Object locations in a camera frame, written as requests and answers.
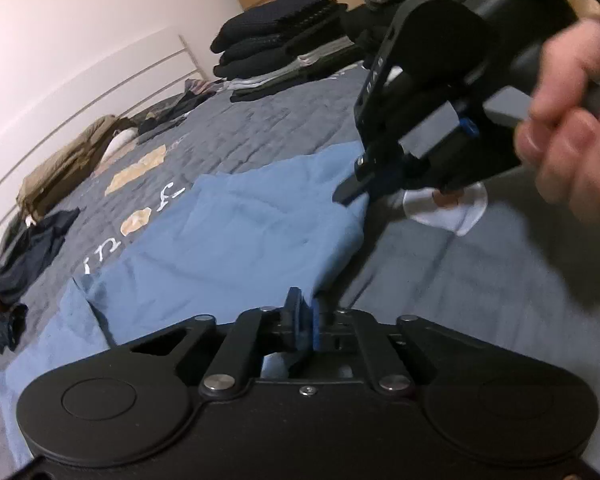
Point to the person's right hand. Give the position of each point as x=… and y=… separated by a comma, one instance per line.
x=580, y=160

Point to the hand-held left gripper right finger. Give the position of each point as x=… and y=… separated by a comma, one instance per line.
x=332, y=330

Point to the stack of dark folded clothes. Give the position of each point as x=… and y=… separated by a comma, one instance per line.
x=280, y=35

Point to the white headboard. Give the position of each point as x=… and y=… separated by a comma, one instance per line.
x=80, y=110

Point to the dark clothes pile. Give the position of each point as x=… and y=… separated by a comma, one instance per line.
x=180, y=105

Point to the grey quilted blanket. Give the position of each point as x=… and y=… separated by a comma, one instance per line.
x=455, y=280

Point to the white pillow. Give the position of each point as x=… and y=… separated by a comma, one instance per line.
x=120, y=142

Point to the light blue pants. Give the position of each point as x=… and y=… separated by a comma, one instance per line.
x=230, y=235

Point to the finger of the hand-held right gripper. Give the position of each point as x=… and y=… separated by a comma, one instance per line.
x=352, y=191

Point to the khaki folded cloth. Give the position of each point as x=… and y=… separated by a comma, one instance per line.
x=70, y=165

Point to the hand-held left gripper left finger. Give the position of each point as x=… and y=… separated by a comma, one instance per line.
x=300, y=320

